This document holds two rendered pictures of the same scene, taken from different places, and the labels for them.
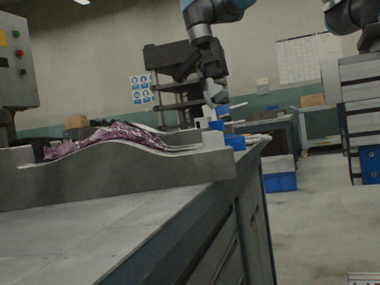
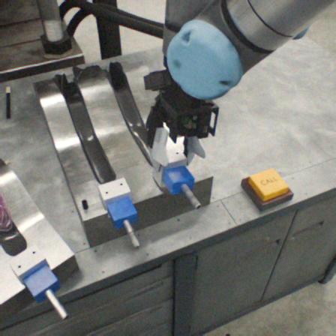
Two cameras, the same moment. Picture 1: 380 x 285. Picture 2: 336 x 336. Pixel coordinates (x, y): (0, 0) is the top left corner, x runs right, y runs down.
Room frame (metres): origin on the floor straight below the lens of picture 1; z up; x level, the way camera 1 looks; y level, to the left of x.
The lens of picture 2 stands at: (0.79, -0.44, 1.45)
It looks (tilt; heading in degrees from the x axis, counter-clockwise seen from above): 47 degrees down; 49
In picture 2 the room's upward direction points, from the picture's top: straight up
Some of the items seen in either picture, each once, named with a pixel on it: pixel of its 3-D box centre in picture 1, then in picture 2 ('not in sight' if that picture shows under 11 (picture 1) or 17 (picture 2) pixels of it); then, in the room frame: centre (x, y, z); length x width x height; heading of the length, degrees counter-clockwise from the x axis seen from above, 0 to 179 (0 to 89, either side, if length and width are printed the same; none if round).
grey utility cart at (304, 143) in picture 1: (324, 127); not in sight; (6.63, -2.42, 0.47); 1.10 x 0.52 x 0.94; 80
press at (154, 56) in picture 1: (198, 113); not in sight; (5.81, -0.19, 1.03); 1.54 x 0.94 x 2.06; 163
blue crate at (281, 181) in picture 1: (269, 180); not in sight; (4.28, -0.85, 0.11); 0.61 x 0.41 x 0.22; 73
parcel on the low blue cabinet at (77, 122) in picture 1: (76, 122); not in sight; (8.22, 2.42, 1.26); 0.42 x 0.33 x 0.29; 73
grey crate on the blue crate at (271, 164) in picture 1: (267, 165); not in sight; (4.28, -0.85, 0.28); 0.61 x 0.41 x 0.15; 73
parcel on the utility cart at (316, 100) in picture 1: (311, 103); not in sight; (6.69, -2.27, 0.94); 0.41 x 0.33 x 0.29; 80
